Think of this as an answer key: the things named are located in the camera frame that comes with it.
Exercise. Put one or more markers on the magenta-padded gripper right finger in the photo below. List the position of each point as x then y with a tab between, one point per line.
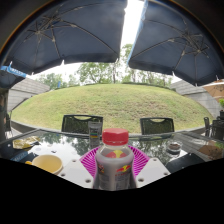
151	170

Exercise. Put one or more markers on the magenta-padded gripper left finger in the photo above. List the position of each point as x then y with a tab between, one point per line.
75	171

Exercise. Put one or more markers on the red-capped drink bottle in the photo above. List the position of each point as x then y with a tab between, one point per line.
114	166

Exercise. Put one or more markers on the small round ashtray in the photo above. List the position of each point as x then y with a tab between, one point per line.
174	147

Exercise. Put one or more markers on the dark mesh-back patio chair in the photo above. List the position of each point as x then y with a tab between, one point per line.
156	126
76	125

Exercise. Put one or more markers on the yellow snack packet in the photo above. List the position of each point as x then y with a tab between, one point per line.
25	142

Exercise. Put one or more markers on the beige patio umbrella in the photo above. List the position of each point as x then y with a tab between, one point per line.
215	90

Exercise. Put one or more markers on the blue printed patio umbrella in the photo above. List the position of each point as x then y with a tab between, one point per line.
6	78

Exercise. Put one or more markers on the navy umbrella with light-blue edge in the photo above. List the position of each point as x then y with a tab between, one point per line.
176	43

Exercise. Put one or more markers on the large navy patio umbrella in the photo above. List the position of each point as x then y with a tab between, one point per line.
83	33

